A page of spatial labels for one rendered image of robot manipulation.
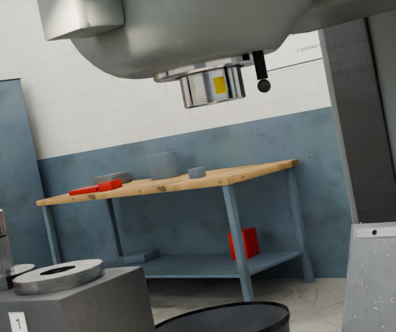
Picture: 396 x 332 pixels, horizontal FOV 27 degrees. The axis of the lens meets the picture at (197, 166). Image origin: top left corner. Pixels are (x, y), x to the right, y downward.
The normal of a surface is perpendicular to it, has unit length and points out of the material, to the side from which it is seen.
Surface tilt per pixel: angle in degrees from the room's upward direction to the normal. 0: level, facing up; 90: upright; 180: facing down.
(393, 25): 90
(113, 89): 90
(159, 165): 90
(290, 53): 90
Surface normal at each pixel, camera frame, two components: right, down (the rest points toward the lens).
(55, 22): -0.69, 0.17
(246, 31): 0.69, 0.47
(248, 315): -0.44, 0.07
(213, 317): 0.00, -0.01
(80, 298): 0.79, -0.12
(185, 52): 0.11, 0.88
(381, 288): -0.71, -0.27
